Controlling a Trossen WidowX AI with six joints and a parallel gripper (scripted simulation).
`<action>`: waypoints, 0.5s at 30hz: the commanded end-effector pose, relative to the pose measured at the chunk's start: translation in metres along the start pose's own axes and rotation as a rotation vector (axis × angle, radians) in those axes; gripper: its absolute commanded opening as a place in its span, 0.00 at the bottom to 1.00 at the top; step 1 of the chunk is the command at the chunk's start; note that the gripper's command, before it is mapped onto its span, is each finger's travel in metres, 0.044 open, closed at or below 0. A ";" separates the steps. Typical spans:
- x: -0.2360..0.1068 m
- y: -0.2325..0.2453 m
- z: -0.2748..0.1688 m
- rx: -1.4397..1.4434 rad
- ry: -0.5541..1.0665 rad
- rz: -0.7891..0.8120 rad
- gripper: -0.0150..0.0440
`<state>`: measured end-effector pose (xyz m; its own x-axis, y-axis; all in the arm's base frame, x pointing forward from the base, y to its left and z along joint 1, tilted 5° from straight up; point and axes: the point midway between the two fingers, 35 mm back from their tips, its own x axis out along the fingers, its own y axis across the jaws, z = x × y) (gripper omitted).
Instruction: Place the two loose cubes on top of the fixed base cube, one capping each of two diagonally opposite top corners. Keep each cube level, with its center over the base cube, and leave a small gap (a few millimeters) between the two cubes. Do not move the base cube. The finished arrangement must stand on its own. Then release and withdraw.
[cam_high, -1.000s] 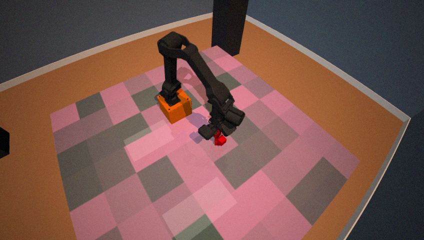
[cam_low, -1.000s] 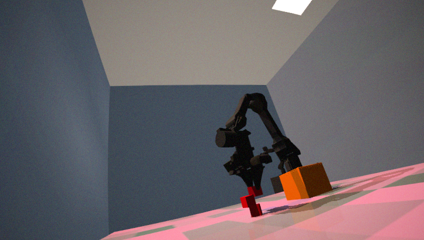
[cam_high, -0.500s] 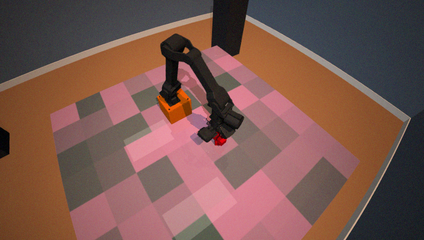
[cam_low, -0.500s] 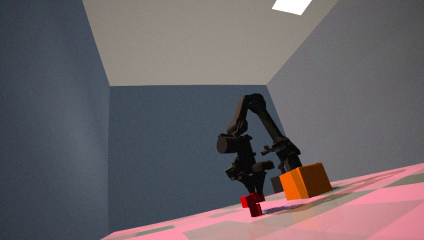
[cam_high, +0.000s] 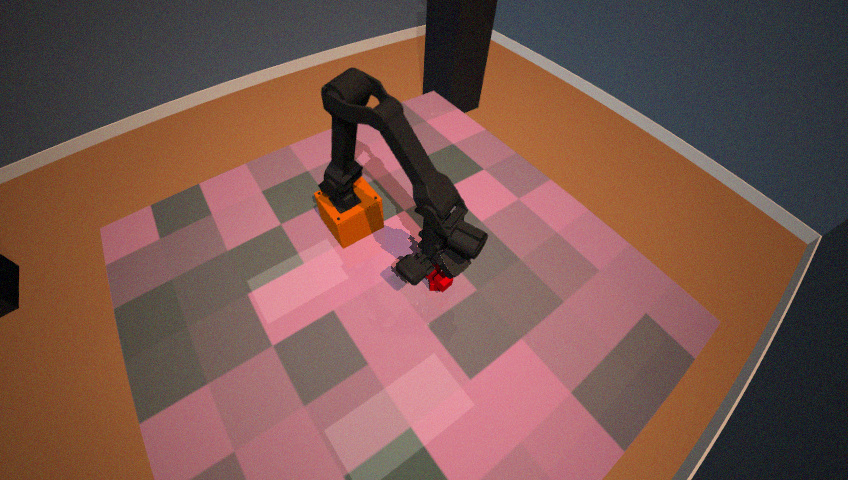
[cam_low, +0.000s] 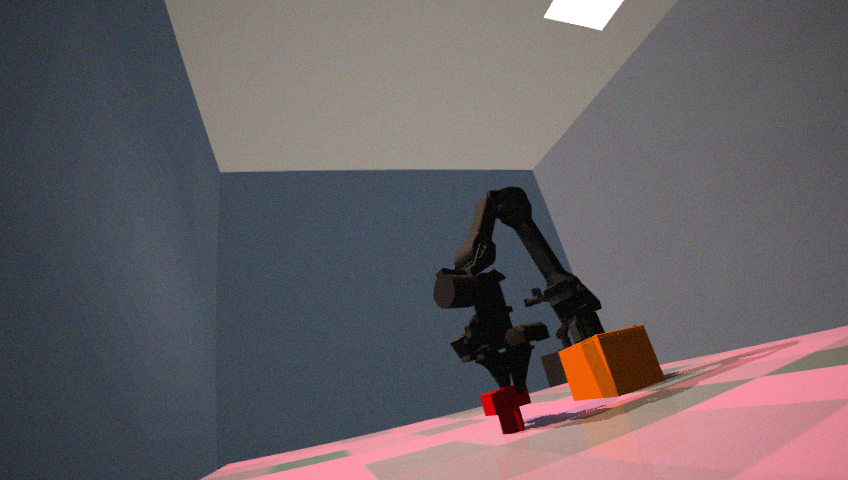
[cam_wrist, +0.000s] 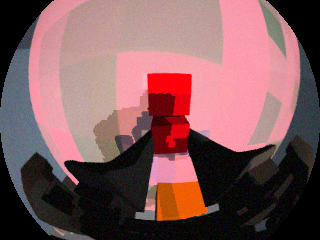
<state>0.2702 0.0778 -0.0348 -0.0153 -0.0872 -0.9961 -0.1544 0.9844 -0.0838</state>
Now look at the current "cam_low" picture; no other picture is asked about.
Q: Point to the red cube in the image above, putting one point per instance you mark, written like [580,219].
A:
[511,421]
[496,403]
[516,399]

